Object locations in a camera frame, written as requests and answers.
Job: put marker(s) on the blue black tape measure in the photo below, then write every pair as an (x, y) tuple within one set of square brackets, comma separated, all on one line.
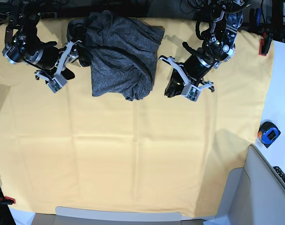
[(268, 132)]

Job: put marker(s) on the grey long-sleeve shirt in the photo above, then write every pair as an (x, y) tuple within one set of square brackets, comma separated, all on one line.
[(124, 52)]

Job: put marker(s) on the red black clamp left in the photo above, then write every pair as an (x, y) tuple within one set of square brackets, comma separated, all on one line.
[(7, 201)]

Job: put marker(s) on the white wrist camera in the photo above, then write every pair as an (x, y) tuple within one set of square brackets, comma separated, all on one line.
[(191, 92), (57, 83)]

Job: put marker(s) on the black textured handle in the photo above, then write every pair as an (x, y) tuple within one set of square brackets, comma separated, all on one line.
[(280, 173)]

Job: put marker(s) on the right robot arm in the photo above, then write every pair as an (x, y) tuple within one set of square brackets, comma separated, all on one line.
[(22, 44)]

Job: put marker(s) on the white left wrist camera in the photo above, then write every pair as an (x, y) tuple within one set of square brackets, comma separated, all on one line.
[(191, 92)]

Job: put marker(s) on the red black clamp right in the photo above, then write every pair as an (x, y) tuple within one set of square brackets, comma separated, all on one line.
[(265, 43)]

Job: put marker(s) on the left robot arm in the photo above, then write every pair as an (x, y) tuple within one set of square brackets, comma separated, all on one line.
[(217, 27)]

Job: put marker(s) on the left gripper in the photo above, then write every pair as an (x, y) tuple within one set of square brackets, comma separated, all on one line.
[(192, 71)]

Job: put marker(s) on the red black clamp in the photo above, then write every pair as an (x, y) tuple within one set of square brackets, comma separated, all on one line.
[(7, 201), (265, 43)]

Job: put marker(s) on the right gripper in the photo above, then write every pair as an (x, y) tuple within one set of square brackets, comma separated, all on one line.
[(74, 51)]

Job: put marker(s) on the yellow table cloth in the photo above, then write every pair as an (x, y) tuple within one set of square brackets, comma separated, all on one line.
[(155, 155)]

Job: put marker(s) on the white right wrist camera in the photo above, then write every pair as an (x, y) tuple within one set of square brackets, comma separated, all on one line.
[(57, 83)]

